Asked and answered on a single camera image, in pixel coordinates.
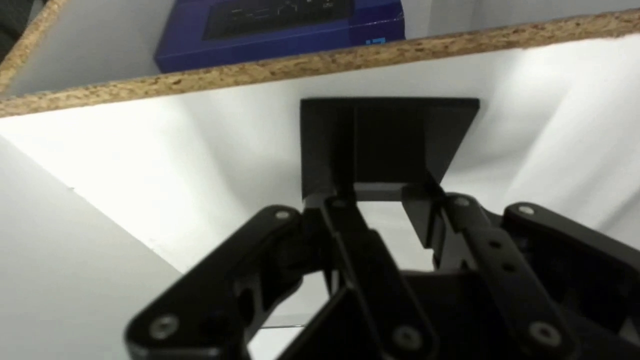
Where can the blue box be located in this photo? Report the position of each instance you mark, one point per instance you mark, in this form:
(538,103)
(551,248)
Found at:
(280,32)

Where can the white wooden shelf unit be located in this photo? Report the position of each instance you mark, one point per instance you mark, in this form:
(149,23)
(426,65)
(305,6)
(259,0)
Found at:
(201,146)

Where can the black box-shaped object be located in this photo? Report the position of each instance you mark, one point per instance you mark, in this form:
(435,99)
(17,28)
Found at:
(386,141)

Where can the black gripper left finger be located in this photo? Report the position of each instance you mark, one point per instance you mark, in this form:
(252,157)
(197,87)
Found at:
(221,280)

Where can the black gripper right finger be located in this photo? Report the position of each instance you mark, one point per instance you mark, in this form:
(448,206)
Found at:
(507,266)

